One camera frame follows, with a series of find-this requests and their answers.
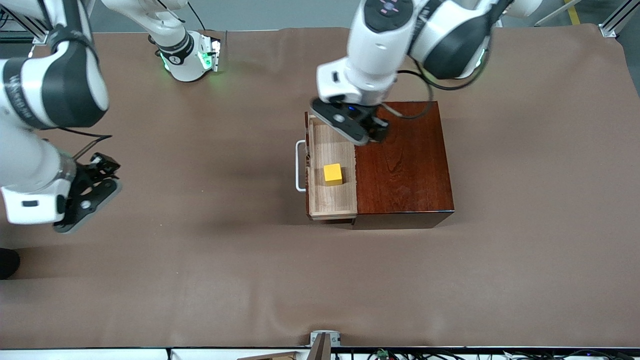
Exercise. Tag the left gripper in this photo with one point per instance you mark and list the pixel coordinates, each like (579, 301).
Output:
(376, 125)

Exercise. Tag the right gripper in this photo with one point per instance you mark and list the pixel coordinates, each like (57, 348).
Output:
(96, 167)

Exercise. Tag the yellow block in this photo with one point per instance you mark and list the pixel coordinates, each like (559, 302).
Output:
(332, 175)

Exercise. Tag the light wood drawer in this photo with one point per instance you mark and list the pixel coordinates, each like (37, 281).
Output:
(332, 200)

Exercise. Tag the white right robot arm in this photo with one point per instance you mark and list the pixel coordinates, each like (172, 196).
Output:
(60, 85)

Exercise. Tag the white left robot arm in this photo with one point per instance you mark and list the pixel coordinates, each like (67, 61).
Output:
(380, 45)

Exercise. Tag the dark brown wooden cabinet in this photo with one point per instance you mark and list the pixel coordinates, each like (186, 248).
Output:
(405, 175)

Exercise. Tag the brown table mat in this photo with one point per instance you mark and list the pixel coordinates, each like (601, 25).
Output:
(200, 280)

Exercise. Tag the grey metal clamp bracket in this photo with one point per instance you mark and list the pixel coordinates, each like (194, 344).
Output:
(325, 336)

